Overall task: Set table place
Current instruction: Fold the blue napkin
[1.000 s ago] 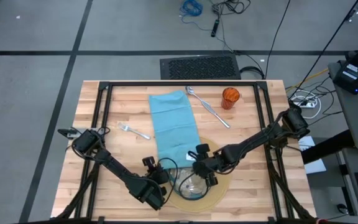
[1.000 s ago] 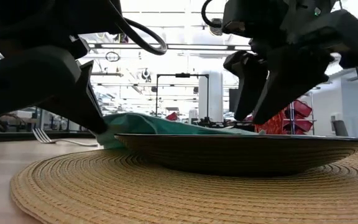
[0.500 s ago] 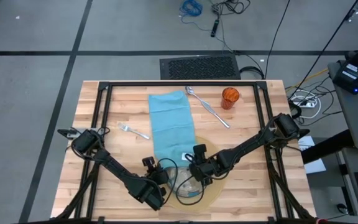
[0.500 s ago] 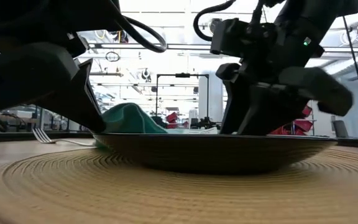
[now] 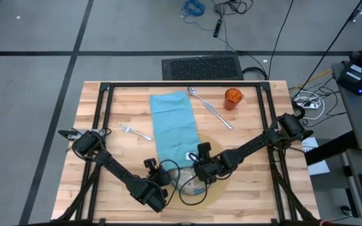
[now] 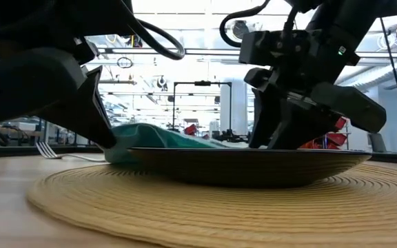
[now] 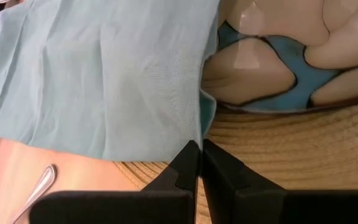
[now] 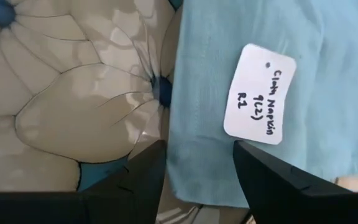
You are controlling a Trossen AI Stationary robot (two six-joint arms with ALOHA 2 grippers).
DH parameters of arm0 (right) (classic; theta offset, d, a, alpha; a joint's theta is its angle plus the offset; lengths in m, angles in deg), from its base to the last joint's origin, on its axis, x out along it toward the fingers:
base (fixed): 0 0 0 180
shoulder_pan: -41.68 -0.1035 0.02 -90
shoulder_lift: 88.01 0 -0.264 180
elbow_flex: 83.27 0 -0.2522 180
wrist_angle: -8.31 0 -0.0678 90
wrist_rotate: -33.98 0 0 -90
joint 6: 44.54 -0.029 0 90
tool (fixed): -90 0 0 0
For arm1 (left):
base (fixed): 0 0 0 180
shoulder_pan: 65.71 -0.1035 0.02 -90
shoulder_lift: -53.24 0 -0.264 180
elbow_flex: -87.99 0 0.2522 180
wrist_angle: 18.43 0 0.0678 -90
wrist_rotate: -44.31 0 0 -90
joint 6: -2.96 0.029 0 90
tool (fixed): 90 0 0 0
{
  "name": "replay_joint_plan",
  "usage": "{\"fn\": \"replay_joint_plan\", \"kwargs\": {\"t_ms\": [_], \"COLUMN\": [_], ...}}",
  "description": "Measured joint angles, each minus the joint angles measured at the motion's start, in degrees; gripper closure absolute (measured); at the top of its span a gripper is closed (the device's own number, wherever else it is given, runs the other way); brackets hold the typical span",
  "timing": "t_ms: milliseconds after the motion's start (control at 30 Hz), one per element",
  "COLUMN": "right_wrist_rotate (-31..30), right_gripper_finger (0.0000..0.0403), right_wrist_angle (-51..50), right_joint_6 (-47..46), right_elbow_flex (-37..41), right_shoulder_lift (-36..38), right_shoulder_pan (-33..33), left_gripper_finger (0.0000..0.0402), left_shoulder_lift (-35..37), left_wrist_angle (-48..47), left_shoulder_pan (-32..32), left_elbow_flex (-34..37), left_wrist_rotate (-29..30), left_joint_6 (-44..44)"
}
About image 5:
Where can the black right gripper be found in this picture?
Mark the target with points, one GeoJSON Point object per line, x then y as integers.
{"type": "Point", "coordinates": [207, 171]}

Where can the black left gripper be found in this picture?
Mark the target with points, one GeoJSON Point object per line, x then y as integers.
{"type": "Point", "coordinates": [162, 177]}

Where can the round woven tan placemat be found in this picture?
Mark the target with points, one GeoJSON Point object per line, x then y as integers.
{"type": "Point", "coordinates": [218, 191]}

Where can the floral patterned plate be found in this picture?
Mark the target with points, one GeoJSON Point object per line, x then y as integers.
{"type": "Point", "coordinates": [185, 185]}

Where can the silver fork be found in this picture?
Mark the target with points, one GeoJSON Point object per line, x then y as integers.
{"type": "Point", "coordinates": [135, 132]}

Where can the teal cloth napkin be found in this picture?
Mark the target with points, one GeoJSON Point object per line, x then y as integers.
{"type": "Point", "coordinates": [173, 125]}

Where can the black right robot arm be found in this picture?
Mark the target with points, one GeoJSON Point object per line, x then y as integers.
{"type": "Point", "coordinates": [256, 142]}

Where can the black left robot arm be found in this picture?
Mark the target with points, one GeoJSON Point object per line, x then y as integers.
{"type": "Point", "coordinates": [121, 175]}

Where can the silver table knife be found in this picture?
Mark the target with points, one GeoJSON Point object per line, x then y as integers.
{"type": "Point", "coordinates": [222, 119]}

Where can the orange textured plastic cup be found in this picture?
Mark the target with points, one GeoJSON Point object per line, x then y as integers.
{"type": "Point", "coordinates": [232, 99]}

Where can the silver spoon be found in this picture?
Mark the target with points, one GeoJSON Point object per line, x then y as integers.
{"type": "Point", "coordinates": [192, 91]}

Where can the black perforated floor grille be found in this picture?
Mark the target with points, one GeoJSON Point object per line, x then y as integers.
{"type": "Point", "coordinates": [203, 67]}

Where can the white paper sheet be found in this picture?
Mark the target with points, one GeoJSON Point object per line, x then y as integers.
{"type": "Point", "coordinates": [320, 168]}

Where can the black stand beam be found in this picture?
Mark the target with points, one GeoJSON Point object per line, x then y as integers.
{"type": "Point", "coordinates": [332, 149]}

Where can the black power bar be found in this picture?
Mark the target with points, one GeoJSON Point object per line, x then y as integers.
{"type": "Point", "coordinates": [217, 28]}

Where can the black computer mouse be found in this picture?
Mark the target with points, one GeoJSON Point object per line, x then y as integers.
{"type": "Point", "coordinates": [346, 210]}

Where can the black box device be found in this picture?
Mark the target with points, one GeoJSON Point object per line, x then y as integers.
{"type": "Point", "coordinates": [354, 77]}

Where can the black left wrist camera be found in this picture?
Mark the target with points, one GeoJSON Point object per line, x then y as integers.
{"type": "Point", "coordinates": [150, 163]}

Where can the black aluminium table frame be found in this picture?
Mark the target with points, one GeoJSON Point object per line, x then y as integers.
{"type": "Point", "coordinates": [184, 84]}

